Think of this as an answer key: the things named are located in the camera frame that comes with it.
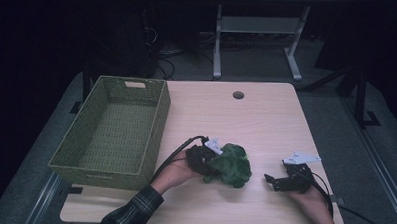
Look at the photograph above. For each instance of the green woven basket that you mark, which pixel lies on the green woven basket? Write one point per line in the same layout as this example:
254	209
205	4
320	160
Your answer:
115	135

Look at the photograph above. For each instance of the dark green small garment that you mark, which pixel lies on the dark green small garment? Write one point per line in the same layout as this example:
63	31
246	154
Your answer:
233	166

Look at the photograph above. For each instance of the grey table edge clamp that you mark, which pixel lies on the grey table edge clamp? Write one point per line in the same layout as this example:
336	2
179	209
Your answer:
336	199

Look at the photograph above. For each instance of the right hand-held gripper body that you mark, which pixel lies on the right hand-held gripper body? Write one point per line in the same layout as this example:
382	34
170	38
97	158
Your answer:
299	179

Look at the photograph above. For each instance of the person's left hand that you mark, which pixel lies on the person's left hand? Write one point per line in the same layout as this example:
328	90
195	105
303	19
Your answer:
176	173

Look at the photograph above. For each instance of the black computer tower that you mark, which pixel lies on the black computer tower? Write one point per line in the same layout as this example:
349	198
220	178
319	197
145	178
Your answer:
128	46

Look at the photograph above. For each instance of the grey round table grommet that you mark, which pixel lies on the grey round table grommet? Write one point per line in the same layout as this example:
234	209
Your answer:
238	95

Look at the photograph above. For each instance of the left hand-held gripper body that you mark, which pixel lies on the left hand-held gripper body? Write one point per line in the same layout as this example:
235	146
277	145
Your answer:
200	158

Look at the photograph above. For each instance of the white metal stand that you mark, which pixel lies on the white metal stand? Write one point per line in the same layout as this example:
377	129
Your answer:
256	24

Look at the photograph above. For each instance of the black metal stand leg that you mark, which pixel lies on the black metal stand leg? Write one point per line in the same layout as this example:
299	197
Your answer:
357	87

